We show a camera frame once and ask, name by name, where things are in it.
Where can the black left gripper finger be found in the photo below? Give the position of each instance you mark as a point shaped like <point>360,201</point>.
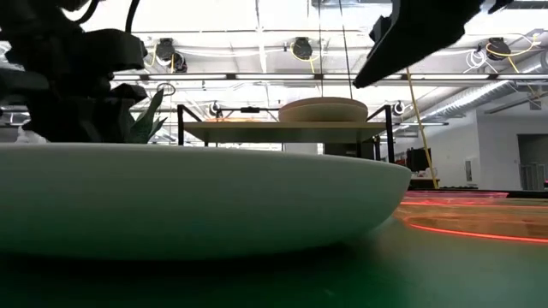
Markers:
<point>47,124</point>
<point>98,120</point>

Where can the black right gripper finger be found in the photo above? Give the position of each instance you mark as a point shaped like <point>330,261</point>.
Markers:
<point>381,29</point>
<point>424,30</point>

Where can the white round plate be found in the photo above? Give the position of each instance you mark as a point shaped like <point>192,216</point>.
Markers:
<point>192,201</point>
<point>323,111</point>

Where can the orange translucent plate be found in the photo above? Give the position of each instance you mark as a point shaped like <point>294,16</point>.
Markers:
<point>233,120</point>

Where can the pink translucent plate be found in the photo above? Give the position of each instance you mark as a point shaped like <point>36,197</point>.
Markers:
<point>454,195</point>
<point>471,222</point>

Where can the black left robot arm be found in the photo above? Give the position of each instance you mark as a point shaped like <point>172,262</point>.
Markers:
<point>38,15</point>

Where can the green plant in white pot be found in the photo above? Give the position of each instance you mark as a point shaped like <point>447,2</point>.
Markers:
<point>147,120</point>

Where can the black ceiling light track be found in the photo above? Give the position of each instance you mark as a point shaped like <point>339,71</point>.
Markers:
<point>274,77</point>

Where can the black cabinet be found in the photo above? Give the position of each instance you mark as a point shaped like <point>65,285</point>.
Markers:
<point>351,150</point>

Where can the black computer monitor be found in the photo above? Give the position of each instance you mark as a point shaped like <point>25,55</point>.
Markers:
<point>418,159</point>

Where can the green table mat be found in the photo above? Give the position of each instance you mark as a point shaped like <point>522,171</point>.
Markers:
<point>428,278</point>

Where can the silver air duct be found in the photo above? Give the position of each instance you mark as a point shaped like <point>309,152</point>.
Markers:
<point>492,92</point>

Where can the wooden shelf with black frame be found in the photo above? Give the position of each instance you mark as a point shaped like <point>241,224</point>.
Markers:
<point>278,132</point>

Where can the black aluminium table frame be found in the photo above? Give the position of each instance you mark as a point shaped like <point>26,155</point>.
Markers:
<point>526,193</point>

